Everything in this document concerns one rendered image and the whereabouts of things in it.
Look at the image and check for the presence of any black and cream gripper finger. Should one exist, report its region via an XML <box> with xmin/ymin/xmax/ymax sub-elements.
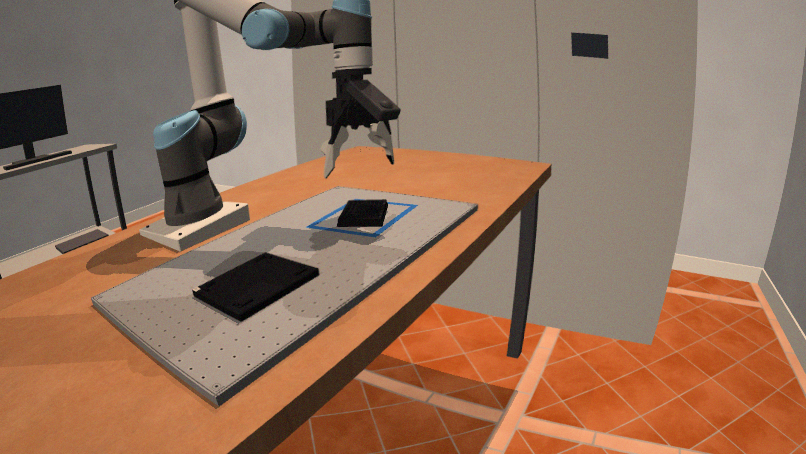
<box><xmin>321</xmin><ymin>108</ymin><xmax>349</xmax><ymax>179</ymax></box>
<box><xmin>368</xmin><ymin>120</ymin><xmax>394</xmax><ymax>165</ymax></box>

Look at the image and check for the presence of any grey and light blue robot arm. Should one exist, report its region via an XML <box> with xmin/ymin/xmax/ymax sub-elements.
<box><xmin>153</xmin><ymin>0</ymin><xmax>401</xmax><ymax>226</ymax></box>

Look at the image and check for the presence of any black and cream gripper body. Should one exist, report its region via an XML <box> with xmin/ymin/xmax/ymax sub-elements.
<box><xmin>326</xmin><ymin>68</ymin><xmax>376</xmax><ymax>130</ymax></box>

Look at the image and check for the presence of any blue tape outline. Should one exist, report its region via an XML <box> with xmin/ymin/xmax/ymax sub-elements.
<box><xmin>307</xmin><ymin>202</ymin><xmax>418</xmax><ymax>237</ymax></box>

